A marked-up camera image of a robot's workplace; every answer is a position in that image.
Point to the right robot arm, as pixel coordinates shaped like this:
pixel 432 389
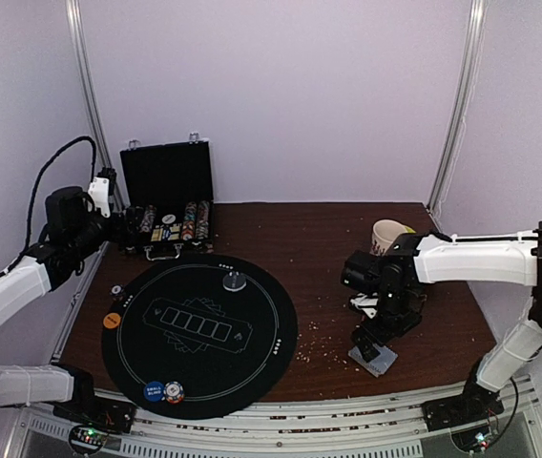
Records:
pixel 513 258

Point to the right aluminium frame post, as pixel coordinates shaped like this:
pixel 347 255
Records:
pixel 458 119

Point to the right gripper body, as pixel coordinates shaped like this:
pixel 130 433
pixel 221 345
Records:
pixel 385 334

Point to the white floral ceramic mug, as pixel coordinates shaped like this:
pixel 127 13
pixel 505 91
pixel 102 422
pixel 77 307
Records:
pixel 384 233

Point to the black round poker mat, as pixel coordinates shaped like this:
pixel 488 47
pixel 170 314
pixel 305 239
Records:
pixel 178 323

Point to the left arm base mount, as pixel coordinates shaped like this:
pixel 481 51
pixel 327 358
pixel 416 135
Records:
pixel 102 413

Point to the white dealer button in case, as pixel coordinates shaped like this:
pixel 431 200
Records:
pixel 168 219

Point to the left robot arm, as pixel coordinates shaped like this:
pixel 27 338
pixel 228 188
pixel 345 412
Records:
pixel 39 269

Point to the orange big blind button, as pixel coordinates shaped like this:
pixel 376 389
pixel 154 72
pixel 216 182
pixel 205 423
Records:
pixel 111 320

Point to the blue small blind button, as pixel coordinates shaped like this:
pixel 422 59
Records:
pixel 154 392

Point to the black poker chip case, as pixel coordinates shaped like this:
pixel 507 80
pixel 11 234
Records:
pixel 171 178

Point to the grey ridged card holder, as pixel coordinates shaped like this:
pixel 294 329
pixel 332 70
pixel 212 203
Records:
pixel 377 366

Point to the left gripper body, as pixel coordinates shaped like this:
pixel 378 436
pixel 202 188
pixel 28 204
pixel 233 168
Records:
pixel 86 239

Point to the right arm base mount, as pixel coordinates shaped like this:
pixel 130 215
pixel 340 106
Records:
pixel 456 411

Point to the red poker chip stack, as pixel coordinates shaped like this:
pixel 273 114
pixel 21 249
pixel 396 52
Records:
pixel 174 392

